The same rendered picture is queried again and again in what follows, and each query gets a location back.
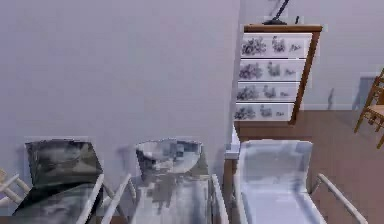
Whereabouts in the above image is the grey cushioned white armchair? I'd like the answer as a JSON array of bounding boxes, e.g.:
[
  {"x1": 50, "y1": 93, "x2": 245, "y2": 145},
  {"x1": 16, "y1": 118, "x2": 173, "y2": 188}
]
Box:
[{"x1": 100, "y1": 138, "x2": 230, "y2": 224}]

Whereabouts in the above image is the white flowered chest of drawers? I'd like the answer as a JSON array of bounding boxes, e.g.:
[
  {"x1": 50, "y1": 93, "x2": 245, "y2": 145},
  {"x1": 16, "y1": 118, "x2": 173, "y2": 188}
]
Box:
[{"x1": 233, "y1": 23, "x2": 324, "y2": 126}]

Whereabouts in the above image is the black desk lamp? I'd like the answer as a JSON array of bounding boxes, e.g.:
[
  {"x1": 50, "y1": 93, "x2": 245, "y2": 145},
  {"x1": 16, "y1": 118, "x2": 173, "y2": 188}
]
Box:
[{"x1": 262, "y1": 0, "x2": 291, "y2": 26}]

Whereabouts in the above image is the dark cushioned white armchair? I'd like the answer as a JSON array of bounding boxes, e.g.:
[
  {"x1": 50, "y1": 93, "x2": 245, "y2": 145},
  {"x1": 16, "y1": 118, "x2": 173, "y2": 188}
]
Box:
[{"x1": 12, "y1": 139, "x2": 111, "y2": 224}]

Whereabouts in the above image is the brown wooden chair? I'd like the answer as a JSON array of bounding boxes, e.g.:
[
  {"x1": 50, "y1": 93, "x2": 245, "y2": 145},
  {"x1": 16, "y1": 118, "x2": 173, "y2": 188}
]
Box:
[{"x1": 353, "y1": 67, "x2": 384, "y2": 150}]

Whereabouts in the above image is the pale wooden chair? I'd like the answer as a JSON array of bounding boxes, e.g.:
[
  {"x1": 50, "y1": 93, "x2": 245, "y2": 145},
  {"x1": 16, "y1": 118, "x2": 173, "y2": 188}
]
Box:
[{"x1": 0, "y1": 168, "x2": 32, "y2": 208}]

